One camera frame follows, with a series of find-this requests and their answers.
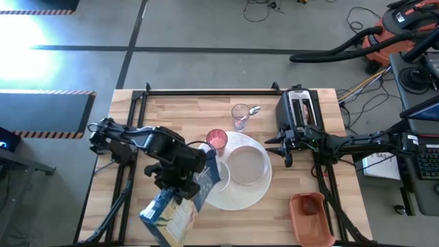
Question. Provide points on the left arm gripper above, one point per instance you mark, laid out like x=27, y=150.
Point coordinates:
x=178, y=164

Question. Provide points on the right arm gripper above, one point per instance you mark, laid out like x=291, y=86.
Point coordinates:
x=300, y=142

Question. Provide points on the beige round plate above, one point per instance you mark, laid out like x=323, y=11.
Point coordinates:
x=247, y=166

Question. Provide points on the toast slice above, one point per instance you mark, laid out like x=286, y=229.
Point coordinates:
x=307, y=115

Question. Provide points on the metal spoon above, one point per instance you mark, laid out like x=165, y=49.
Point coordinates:
x=254, y=109

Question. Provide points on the pink plastic tumbler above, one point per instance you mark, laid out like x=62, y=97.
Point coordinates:
x=217, y=139

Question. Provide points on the clear drinking glass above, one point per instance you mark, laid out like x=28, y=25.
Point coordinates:
x=240, y=118

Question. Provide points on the white ceramic bowl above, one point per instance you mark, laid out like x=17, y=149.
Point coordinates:
x=224, y=178

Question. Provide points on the dark blue cereal box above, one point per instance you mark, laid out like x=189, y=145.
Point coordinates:
x=175, y=219

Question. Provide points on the white round woven placemat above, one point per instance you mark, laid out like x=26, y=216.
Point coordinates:
x=240, y=199

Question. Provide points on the red apple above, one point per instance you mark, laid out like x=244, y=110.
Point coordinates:
x=309, y=207

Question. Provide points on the orange plastic tray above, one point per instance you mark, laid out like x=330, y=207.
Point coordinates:
x=312, y=230

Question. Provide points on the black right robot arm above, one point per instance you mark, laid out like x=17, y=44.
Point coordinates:
x=360, y=142

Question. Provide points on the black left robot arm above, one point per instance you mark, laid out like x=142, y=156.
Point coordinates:
x=120, y=133

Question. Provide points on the black toaster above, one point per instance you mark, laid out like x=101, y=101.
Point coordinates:
x=286, y=109

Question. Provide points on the white paper sheet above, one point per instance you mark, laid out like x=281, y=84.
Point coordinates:
x=380, y=169

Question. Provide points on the black slanted stand pole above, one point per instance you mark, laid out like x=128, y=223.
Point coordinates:
x=399, y=127

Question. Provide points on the orange shop vacuum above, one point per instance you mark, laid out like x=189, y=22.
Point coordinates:
x=379, y=57

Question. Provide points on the small black floor object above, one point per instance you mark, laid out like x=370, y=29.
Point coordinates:
x=400, y=209

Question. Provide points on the dark grey desk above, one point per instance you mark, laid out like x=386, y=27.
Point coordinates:
x=408, y=192

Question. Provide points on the black hazard-striped floor mat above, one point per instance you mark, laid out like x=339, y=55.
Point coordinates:
x=44, y=113
x=51, y=4

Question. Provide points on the black keyboard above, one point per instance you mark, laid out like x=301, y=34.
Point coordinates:
x=427, y=161

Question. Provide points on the black laptop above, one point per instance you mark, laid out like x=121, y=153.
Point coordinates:
x=425, y=111

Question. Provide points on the grey metal stand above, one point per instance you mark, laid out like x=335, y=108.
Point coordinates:
x=20, y=164

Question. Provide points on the black device with blue light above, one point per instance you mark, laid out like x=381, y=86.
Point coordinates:
x=10, y=139

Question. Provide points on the black vacuum wand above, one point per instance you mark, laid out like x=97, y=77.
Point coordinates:
x=420, y=48

